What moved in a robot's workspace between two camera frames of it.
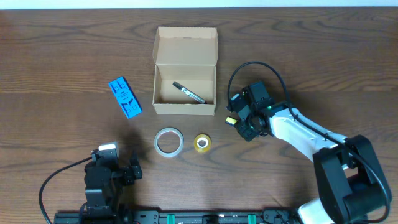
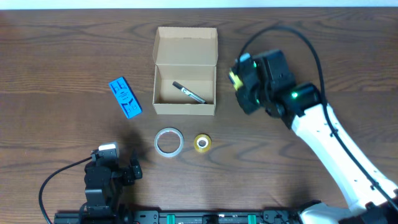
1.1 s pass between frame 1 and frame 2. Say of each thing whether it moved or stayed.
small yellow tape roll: stayed
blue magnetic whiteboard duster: stayed
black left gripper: stayed
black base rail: stayed
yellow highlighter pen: moved
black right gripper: moved
